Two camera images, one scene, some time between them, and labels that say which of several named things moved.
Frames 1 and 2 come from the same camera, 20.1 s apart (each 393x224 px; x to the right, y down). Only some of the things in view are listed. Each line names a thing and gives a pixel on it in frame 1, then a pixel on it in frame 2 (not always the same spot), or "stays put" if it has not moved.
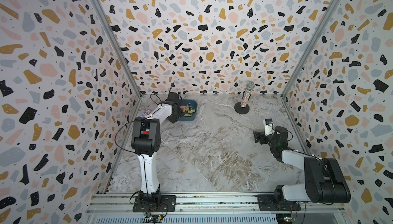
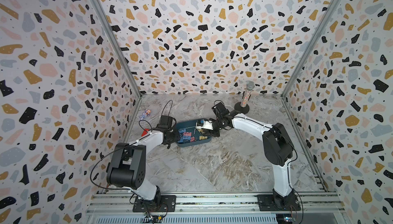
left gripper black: [181, 112] -> [176, 137]
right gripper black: [262, 135] -> [214, 134]
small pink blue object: [147, 112] stays put
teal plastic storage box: [190, 107] -> [190, 135]
